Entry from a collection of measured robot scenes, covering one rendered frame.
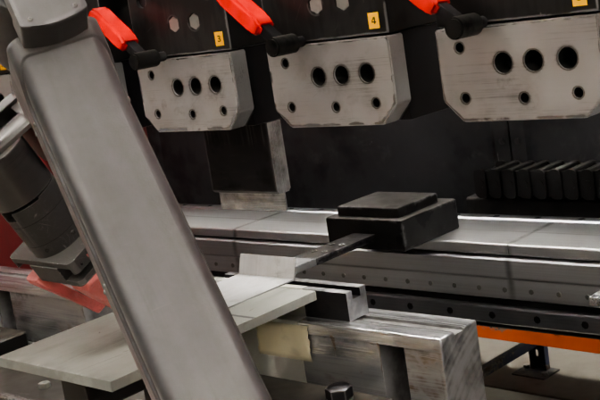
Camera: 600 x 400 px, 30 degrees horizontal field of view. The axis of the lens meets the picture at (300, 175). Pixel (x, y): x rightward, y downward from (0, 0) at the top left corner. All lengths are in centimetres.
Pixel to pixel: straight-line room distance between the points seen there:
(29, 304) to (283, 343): 49
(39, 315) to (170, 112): 45
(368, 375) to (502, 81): 35
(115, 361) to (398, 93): 35
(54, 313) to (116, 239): 90
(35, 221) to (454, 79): 39
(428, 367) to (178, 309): 50
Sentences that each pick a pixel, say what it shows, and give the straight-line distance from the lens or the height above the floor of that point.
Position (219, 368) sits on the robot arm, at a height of 112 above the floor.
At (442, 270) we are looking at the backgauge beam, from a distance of 135.
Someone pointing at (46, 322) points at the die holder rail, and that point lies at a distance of 154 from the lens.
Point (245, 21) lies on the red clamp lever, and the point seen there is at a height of 128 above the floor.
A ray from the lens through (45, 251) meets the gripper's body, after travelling 103.
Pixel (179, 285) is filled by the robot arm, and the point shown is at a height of 116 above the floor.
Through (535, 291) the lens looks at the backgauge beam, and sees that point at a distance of 128.
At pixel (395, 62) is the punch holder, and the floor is 123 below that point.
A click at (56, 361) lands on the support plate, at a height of 100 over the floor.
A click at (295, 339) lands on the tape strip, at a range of 116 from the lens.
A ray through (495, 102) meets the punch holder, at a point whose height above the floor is 119.
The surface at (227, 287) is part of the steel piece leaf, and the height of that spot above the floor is 100.
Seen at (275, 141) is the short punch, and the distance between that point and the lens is 115.
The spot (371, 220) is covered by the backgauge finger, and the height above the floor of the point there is 102.
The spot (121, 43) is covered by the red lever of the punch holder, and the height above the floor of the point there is 127.
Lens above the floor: 130
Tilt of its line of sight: 9 degrees down
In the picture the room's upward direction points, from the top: 9 degrees counter-clockwise
